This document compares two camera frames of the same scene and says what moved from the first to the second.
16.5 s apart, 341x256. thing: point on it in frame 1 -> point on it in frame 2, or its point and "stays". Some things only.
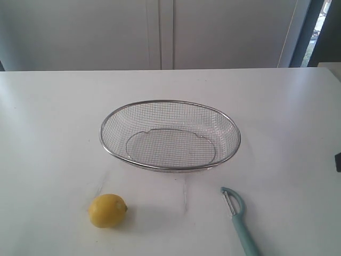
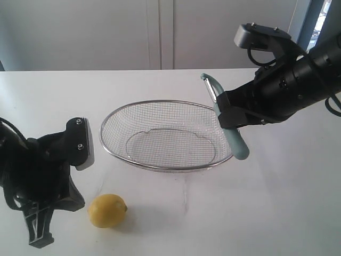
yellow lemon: x=107 y=210 stays
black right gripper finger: x=338 y=162 -> x=277 y=92
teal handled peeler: x=236 y=207 -> x=235 y=142
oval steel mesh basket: x=170 y=136 stays
